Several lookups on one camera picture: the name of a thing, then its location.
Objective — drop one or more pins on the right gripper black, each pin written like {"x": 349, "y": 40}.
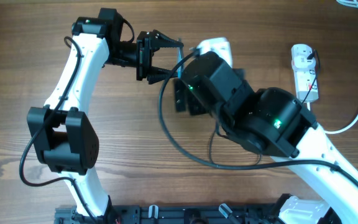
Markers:
{"x": 196, "y": 104}

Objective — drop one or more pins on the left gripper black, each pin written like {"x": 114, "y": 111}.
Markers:
{"x": 155, "y": 40}

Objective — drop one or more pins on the turquoise Galaxy S25 smartphone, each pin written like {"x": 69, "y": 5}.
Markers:
{"x": 180, "y": 56}

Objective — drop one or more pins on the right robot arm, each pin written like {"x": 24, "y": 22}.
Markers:
{"x": 272, "y": 122}

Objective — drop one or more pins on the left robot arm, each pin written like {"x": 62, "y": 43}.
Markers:
{"x": 61, "y": 133}

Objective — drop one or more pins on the white power strip socket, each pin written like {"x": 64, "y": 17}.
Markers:
{"x": 303, "y": 63}

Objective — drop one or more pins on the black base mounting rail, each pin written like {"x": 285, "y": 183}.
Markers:
{"x": 128, "y": 214}

